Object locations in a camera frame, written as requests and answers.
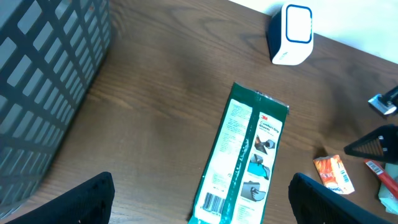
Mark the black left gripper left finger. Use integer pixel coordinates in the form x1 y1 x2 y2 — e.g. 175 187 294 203
10 172 115 224

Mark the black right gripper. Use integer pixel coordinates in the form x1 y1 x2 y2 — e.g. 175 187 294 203
344 86 398 164

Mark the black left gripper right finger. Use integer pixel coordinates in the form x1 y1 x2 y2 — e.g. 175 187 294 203
289 173 387 224

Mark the orange small box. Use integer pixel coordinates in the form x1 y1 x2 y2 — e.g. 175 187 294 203
313 155 354 195

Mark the red tube packet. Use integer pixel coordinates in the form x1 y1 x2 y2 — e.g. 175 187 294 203
364 159 397 198

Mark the green 3M package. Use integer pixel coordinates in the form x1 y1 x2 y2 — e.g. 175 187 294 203
189 83 289 223

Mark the mint green wipes packet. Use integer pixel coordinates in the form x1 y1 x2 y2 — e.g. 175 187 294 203
378 164 397 215

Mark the white barcode scanner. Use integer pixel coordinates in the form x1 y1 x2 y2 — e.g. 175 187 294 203
267 2 313 65

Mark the dark grey plastic basket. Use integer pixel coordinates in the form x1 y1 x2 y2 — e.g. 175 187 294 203
1 0 111 218

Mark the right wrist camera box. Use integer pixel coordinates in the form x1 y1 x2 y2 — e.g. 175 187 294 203
368 94 397 116

